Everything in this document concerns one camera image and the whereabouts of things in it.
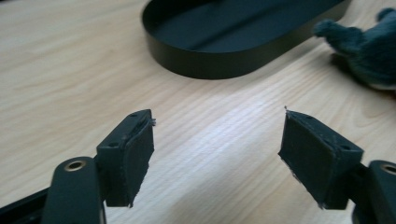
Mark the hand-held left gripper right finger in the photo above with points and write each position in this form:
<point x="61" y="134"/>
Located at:
<point x="314" y="155"/>

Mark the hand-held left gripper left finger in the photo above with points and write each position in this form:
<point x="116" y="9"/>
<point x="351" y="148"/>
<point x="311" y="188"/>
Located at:
<point x="124" y="161"/>

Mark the dark teal plush toy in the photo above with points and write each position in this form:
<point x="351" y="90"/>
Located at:
<point x="372" y="57"/>

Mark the black oval tray with hook rack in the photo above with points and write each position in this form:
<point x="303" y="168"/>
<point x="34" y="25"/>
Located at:
<point x="218" y="63"/>

